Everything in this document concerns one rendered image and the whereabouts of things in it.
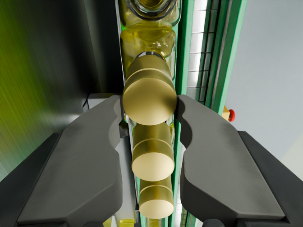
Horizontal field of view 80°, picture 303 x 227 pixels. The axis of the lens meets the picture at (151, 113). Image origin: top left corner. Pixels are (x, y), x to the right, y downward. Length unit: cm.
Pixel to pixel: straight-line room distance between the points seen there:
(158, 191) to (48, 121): 15
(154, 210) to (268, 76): 54
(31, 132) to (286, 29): 60
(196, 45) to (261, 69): 28
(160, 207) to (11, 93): 17
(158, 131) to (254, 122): 59
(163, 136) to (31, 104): 14
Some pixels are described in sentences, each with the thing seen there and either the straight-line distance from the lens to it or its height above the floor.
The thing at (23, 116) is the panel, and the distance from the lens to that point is 21.
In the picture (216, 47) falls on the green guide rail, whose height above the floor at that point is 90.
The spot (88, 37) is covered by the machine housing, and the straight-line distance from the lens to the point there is 51.
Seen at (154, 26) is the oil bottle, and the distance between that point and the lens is 18.
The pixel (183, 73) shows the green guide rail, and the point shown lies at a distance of 32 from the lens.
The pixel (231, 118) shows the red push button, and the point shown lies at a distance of 61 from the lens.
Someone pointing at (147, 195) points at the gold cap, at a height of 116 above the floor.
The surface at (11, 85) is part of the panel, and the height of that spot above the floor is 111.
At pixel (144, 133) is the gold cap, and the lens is 15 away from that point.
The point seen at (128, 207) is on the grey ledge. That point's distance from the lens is 75.
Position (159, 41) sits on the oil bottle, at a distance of 17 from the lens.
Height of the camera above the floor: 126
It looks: 57 degrees down
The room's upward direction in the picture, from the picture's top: 178 degrees clockwise
